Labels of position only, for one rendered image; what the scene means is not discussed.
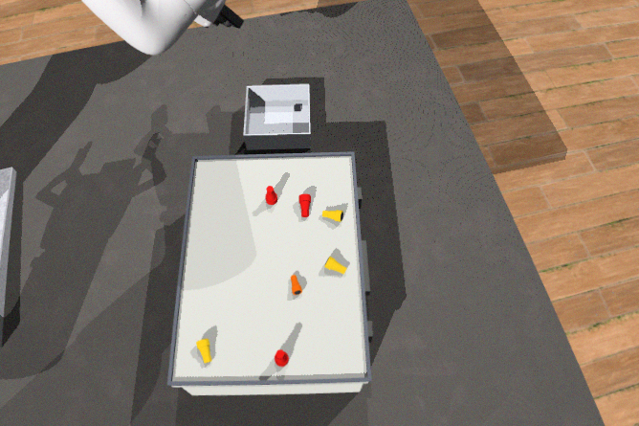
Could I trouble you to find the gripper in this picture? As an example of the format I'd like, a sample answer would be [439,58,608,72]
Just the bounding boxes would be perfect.
[194,0,244,29]

